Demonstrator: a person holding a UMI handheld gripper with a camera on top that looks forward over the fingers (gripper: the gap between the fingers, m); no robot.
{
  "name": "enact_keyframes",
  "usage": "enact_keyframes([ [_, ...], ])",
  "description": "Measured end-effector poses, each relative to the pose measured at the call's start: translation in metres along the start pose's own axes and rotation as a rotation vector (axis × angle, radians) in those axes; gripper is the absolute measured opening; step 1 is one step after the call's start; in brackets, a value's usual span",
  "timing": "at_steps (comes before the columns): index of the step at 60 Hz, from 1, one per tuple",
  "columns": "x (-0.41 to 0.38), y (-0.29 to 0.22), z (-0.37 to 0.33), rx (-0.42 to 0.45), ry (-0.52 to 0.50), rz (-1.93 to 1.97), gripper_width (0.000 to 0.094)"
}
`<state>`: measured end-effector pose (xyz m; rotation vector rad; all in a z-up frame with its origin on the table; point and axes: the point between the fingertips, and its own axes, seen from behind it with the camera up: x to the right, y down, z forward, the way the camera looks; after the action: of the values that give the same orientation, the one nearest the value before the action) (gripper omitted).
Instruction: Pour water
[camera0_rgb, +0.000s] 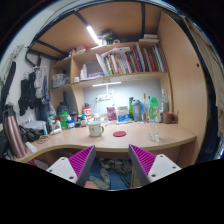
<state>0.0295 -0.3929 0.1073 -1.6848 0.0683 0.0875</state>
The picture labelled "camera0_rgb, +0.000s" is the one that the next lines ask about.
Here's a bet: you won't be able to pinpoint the row of books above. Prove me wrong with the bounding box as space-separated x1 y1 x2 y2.
96 43 167 76

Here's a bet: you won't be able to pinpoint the pink metal thermos bottle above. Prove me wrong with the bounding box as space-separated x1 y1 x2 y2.
4 105 27 158

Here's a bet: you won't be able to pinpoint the clear plastic water bottle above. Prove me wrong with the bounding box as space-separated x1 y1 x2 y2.
148 97 160 142

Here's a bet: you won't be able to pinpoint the green container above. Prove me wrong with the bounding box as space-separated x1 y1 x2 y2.
59 112 68 130

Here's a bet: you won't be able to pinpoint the brown ceramic mug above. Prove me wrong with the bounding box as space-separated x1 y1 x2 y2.
163 112 177 124

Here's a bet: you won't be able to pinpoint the red round coaster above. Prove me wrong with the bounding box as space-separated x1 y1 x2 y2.
113 131 126 137

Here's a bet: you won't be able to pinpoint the white ceramic mug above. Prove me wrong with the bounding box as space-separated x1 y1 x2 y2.
88 121 104 137

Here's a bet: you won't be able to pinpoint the under-shelf light strip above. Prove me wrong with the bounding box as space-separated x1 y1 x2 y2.
92 81 122 88

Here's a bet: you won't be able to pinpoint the red and white jar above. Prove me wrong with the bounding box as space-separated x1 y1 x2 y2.
83 107 92 122

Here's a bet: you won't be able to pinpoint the wooden shelf unit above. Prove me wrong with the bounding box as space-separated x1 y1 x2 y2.
50 41 172 113

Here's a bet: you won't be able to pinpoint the hanging dark clothes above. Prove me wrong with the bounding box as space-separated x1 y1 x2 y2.
18 66 50 120

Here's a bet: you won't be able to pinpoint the blue tissue packet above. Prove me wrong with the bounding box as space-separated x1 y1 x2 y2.
117 106 129 122

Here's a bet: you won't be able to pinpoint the pink snack packet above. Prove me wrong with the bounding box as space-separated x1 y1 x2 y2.
107 107 117 121

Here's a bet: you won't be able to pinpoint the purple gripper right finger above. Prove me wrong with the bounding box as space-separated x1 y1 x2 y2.
129 144 180 186

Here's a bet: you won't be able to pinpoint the grey shaker bottle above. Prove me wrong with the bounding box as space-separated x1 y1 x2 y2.
132 100 141 122

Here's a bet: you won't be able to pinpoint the fluorescent tube light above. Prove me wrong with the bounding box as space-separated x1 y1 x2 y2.
87 25 100 45

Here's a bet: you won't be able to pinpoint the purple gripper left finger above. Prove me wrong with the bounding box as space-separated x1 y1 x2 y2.
47 145 96 187

